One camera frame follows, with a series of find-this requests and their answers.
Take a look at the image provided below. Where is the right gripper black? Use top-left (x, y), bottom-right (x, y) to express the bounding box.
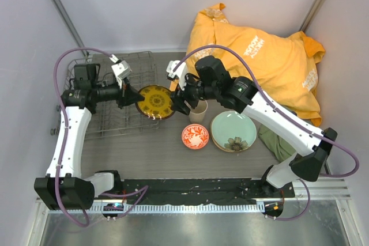
top-left (170, 72), bottom-right (219, 115)

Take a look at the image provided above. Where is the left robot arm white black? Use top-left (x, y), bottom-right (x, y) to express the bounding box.
top-left (34, 60), bottom-right (144, 210)

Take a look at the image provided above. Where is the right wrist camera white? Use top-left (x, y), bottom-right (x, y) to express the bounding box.
top-left (166, 60), bottom-right (189, 90)

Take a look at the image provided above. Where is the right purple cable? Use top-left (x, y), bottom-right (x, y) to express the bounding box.
top-left (172, 44), bottom-right (360, 221)

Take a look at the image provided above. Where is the light green flower plate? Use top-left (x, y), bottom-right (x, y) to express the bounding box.
top-left (210, 110), bottom-right (257, 152)

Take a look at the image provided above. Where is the wire dish rack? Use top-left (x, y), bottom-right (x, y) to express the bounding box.
top-left (62, 51), bottom-right (159, 139)

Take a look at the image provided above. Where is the white orange patterned bowl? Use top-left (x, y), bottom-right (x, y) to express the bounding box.
top-left (181, 124), bottom-right (209, 150)

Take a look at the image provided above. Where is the beige tall cup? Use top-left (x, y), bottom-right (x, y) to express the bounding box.
top-left (189, 101), bottom-right (208, 124)

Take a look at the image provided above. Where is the slotted cable duct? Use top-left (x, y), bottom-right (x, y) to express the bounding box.
top-left (86, 203), bottom-right (265, 214)

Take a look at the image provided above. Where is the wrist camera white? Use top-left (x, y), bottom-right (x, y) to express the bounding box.
top-left (166, 60), bottom-right (189, 90)
top-left (109, 55), bottom-right (132, 88)

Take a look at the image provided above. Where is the olive green cloth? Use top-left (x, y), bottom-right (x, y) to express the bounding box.
top-left (258, 125), bottom-right (296, 162)

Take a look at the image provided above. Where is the purple cable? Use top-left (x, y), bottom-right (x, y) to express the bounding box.
top-left (54, 47), bottom-right (149, 228)
top-left (172, 44), bottom-right (360, 221)

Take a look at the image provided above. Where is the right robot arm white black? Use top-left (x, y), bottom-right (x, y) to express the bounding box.
top-left (166, 56), bottom-right (337, 197)

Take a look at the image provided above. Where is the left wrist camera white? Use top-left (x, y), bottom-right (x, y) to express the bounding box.
top-left (109, 55), bottom-right (132, 88)

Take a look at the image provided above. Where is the yellow patterned plate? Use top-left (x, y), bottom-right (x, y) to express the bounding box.
top-left (135, 85), bottom-right (175, 120)

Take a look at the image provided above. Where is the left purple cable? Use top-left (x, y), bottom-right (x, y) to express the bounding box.
top-left (54, 47), bottom-right (149, 228)

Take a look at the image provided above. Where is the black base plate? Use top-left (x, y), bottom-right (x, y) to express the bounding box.
top-left (109, 178), bottom-right (295, 206)

